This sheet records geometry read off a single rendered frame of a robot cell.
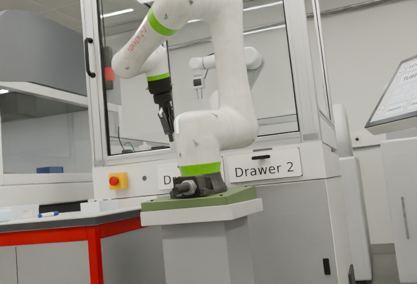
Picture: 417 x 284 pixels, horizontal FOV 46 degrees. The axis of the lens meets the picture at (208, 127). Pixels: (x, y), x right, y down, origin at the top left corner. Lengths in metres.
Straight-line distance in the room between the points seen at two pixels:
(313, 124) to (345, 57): 3.29
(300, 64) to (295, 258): 0.76
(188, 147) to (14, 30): 1.35
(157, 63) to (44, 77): 0.89
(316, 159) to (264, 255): 0.43
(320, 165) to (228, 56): 0.62
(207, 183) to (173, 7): 0.53
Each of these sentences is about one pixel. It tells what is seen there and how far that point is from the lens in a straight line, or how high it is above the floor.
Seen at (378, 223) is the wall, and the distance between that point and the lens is 5.10.
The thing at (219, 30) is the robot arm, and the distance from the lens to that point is 1.57.
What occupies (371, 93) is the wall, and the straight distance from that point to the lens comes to 5.12.
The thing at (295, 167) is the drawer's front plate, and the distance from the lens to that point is 1.92.
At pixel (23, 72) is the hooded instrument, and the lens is 2.52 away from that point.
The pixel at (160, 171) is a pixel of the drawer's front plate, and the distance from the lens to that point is 2.09.
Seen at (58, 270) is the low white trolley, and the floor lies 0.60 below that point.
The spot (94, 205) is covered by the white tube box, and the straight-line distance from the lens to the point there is 1.87.
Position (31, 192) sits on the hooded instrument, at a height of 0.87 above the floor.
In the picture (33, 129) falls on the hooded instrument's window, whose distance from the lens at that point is 2.54.
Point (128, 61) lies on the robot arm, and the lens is 1.77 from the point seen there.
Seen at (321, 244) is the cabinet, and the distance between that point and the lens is 1.95.
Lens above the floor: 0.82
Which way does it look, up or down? 7 degrees up
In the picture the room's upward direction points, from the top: 6 degrees counter-clockwise
